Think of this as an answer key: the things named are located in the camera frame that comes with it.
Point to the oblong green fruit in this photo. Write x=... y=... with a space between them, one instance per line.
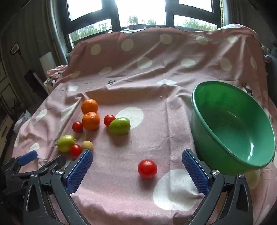
x=119 y=126

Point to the large red tomato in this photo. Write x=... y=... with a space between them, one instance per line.
x=147 y=168

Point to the white box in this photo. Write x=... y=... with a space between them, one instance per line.
x=47 y=61

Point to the floral pink cloth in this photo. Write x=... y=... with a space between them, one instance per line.
x=54 y=72

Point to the pile of clothes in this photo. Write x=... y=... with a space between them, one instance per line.
x=266 y=54

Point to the round green fruit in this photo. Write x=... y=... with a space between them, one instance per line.
x=65 y=143

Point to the pink polka-dot cloth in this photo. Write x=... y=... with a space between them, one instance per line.
x=140 y=75

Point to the green plastic bowl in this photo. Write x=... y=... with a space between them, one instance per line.
x=233 y=129

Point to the orange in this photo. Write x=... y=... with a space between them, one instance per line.
x=89 y=106
x=91 y=121

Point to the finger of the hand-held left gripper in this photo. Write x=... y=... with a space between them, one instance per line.
x=28 y=156
x=54 y=162

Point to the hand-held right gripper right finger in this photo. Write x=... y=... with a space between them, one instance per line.
x=194 y=171

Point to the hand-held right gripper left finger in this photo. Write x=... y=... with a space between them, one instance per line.
x=79 y=171

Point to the black-framed window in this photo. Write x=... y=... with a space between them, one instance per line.
x=138 y=13

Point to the tan longan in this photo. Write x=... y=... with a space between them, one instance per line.
x=87 y=145

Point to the oblong red cherry tomato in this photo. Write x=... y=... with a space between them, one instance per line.
x=75 y=150

